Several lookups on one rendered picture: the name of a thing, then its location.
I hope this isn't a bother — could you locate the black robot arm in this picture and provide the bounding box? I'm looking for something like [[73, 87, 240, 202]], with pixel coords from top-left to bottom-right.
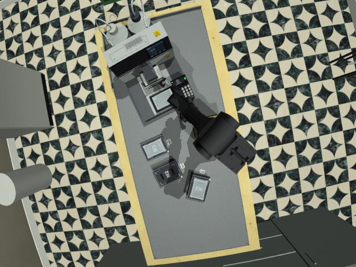
[[167, 87, 257, 174]]

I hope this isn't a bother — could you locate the white plastic bottle with black cap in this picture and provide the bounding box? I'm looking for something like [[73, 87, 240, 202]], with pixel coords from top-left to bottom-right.
[[127, 10, 152, 35]]

